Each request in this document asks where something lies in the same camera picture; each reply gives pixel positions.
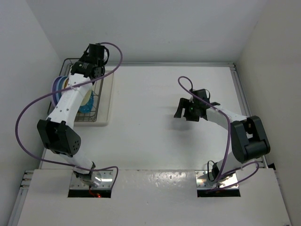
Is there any metal base plate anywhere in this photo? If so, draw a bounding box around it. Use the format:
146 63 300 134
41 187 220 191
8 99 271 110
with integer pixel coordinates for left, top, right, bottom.
195 170 238 191
70 170 113 190

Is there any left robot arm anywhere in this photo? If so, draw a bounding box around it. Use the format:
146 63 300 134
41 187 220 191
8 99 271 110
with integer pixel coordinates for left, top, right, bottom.
37 44 107 186

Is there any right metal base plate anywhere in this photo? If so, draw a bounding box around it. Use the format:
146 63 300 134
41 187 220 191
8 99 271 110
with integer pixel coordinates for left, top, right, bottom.
195 170 238 191

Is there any yellow dotted plate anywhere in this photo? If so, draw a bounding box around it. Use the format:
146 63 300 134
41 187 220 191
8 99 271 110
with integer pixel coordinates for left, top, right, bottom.
63 77 69 89

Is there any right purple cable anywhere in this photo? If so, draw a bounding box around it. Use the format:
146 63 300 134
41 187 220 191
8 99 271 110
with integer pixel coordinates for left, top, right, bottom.
177 76 260 190

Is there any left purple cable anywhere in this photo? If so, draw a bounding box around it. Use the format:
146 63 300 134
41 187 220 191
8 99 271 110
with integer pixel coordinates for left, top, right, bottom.
15 42 124 189

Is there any purple cable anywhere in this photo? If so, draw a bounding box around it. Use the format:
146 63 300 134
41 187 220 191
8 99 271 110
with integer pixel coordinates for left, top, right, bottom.
15 42 124 189
177 76 260 190

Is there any teal dotted plate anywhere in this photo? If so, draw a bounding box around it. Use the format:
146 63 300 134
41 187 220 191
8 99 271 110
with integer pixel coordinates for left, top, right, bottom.
79 92 94 113

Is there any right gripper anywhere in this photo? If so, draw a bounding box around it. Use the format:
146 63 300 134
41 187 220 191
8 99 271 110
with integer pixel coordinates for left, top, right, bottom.
174 98 199 122

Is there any cream drip tray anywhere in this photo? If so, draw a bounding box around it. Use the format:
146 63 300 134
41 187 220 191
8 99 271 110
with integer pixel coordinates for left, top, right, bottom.
74 74 114 127

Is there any light blue plate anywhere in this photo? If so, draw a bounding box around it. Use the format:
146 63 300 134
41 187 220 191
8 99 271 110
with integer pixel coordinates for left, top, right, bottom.
55 76 68 102

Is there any wire dish rack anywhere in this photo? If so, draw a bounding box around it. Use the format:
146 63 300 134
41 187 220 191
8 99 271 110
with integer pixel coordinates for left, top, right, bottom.
58 58 103 124

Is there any purple plate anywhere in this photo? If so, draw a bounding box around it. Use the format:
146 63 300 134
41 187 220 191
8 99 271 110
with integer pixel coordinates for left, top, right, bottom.
51 76 61 107

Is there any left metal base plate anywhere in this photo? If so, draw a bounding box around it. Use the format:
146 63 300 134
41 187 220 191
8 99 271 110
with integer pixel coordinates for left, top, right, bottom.
70 170 113 190

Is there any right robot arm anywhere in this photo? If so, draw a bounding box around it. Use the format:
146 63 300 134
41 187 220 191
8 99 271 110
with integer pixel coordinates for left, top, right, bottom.
174 89 270 182

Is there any cream green plate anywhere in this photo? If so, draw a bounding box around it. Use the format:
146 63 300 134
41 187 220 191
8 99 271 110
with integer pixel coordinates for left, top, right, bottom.
80 89 92 106

